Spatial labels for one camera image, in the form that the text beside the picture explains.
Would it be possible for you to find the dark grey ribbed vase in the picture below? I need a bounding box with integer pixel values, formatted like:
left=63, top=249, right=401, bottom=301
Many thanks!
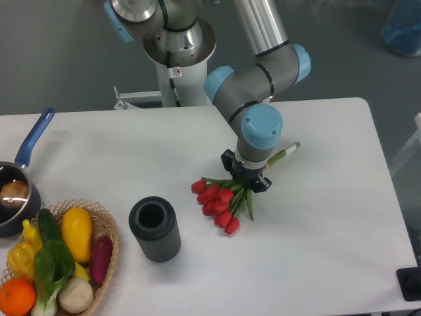
left=128, top=196, right=181, bottom=263

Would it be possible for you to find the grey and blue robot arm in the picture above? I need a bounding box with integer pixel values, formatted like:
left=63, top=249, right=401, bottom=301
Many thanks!
left=103, top=1, right=311, bottom=193

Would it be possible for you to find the orange fruit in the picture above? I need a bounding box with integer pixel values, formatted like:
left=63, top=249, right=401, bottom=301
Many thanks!
left=1, top=278, right=36, bottom=316

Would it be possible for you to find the brown bread roll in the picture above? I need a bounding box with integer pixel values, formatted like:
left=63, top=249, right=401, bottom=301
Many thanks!
left=1, top=180, right=29, bottom=209

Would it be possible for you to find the blue handled saucepan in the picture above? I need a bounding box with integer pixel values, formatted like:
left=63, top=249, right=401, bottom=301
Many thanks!
left=1, top=108, right=55, bottom=238

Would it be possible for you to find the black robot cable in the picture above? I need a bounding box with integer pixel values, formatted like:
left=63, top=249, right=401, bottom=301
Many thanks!
left=166, top=51, right=182, bottom=108

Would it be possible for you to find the blue plastic bag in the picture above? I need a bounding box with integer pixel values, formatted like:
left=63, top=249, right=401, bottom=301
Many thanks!
left=382, top=0, right=420, bottom=57

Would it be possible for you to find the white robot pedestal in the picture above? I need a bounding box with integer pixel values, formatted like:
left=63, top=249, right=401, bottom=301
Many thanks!
left=114, top=17, right=216, bottom=109

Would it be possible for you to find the green bok choy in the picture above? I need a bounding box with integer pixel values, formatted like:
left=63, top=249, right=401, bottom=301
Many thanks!
left=31, top=240, right=74, bottom=315

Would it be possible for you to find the red tulip bouquet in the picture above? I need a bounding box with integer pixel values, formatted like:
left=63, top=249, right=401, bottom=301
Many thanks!
left=191, top=142, right=302, bottom=237

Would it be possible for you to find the white side table frame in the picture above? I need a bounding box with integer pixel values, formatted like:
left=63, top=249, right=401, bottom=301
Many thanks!
left=389, top=113, right=420, bottom=177

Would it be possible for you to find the yellow banana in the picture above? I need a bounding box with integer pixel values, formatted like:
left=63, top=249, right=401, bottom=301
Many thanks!
left=73, top=262, right=90, bottom=282

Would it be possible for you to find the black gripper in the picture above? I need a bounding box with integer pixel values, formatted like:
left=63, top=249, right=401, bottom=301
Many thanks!
left=220, top=149, right=272, bottom=193

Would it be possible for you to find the green cucumber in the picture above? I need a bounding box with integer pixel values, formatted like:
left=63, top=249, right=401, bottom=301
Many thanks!
left=37, top=208, right=62, bottom=243

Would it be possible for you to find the yellow squash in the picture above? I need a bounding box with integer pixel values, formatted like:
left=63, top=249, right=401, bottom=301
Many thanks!
left=62, top=207, right=93, bottom=265

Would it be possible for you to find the purple eggplant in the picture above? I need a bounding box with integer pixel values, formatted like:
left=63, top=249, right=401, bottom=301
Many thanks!
left=89, top=235, right=113, bottom=286

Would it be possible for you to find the black device at edge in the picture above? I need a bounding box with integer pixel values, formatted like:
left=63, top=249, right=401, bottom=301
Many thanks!
left=396, top=267, right=420, bottom=302

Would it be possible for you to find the yellow bell pepper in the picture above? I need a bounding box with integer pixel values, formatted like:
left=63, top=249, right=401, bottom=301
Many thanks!
left=7, top=242, right=36, bottom=281

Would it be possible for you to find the beige garlic bulb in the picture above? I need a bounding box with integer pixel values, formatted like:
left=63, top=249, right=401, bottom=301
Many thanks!
left=59, top=277, right=93, bottom=313

